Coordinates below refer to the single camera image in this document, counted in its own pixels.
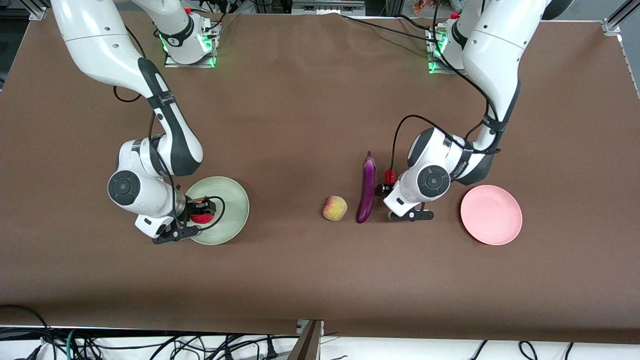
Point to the light green round plate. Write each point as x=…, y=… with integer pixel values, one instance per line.
x=231, y=200

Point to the pink round plate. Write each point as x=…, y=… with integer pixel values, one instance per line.
x=492, y=215

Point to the aluminium frame profile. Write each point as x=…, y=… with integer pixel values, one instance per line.
x=612, y=25
x=37, y=12

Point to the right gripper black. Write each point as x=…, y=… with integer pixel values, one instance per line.
x=192, y=206

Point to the black power plug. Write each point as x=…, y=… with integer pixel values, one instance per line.
x=270, y=350

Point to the grey device box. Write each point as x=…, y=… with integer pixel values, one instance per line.
x=325, y=7

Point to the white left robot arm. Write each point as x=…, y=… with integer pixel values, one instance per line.
x=495, y=50

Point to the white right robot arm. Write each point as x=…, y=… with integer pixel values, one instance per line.
x=100, y=45

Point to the purple eggplant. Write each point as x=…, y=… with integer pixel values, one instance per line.
x=367, y=190

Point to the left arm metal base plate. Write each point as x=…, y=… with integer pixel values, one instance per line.
x=447, y=71

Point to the yellow pink peach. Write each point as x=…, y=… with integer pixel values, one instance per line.
x=335, y=208

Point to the red chili pepper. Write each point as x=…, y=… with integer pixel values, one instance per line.
x=390, y=176

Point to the orange toy pile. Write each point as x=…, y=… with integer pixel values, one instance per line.
x=422, y=6

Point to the brown wooden post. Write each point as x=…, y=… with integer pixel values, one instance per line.
x=307, y=347

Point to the brown table cover cloth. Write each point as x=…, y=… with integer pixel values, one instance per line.
x=300, y=125

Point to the red round fruit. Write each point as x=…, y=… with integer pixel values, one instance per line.
x=202, y=218

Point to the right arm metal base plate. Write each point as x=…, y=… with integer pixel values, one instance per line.
x=172, y=63

